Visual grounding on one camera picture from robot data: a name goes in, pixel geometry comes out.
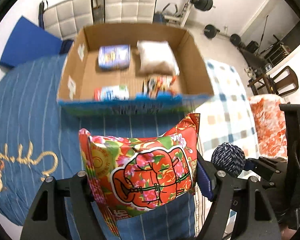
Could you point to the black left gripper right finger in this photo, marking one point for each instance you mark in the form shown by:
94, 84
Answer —
255, 218

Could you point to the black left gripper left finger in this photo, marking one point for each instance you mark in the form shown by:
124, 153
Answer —
47, 217

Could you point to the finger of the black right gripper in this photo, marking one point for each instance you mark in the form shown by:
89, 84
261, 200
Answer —
270, 170

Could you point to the blue white yarn ball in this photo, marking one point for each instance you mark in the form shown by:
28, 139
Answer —
229, 158

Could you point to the red floral snack bag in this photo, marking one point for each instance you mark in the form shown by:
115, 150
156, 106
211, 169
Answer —
130, 176

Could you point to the red white tissue pack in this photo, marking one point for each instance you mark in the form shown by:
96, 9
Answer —
118, 92

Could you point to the orange panda chip bag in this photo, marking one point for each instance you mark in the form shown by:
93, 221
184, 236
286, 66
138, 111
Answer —
154, 85

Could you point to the white soft pillow pack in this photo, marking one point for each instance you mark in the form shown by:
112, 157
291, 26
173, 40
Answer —
157, 58

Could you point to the blue cartoon tissue pack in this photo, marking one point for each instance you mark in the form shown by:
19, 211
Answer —
114, 57

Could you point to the orange white floral cloth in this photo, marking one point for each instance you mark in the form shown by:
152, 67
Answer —
270, 125

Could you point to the plaid checkered blanket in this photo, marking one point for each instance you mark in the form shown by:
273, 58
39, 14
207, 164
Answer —
227, 116

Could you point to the blue striped bed cover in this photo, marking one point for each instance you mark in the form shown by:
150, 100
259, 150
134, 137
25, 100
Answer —
38, 138

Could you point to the dark wooden chair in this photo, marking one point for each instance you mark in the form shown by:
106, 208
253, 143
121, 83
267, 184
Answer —
284, 83

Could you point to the floor barbell with plates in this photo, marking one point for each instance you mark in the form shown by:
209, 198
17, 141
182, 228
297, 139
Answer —
210, 31

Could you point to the large open cardboard box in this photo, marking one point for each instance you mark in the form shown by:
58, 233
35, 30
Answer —
81, 74

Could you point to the blue foam mat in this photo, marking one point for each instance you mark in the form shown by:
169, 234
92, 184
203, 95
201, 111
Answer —
28, 42

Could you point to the blue weight bench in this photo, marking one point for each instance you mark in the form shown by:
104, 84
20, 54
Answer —
159, 18

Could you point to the left white quilted chair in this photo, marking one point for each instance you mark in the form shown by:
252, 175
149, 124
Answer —
65, 19

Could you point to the white quilted chair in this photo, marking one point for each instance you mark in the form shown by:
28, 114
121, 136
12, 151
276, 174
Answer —
65, 19
129, 11

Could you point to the right white quilted chair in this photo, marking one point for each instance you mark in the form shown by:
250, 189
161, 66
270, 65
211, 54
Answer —
129, 11

